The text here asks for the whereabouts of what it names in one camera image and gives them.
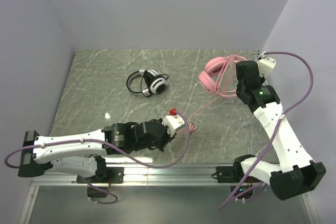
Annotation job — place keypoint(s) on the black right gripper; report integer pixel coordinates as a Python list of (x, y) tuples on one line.
[(247, 69)]

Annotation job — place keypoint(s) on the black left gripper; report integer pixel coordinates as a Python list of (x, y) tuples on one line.
[(165, 140)]

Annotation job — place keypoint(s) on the white and black headphones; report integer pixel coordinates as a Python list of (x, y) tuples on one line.
[(152, 83)]

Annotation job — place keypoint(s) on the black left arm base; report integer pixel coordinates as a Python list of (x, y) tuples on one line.
[(98, 186)]

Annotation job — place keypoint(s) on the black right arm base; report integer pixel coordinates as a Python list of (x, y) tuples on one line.
[(229, 175)]

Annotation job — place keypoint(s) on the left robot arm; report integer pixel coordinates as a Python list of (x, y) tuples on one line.
[(84, 154)]

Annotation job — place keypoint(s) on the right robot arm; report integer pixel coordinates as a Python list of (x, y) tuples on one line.
[(297, 172)]

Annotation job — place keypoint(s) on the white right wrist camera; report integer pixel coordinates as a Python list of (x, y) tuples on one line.
[(266, 65)]

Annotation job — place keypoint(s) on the aluminium right side rail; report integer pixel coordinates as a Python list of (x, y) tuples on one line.
[(269, 109)]

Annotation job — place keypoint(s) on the aluminium rail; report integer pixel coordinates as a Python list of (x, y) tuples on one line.
[(269, 109), (138, 175)]

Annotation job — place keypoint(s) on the aluminium front rail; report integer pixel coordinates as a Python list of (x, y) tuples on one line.
[(138, 175)]

